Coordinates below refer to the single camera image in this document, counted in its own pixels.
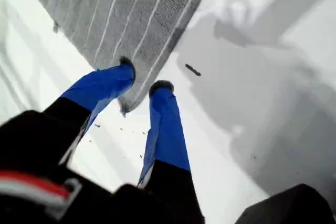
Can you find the grey striped towel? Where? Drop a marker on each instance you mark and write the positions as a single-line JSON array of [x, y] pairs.
[[126, 11]]

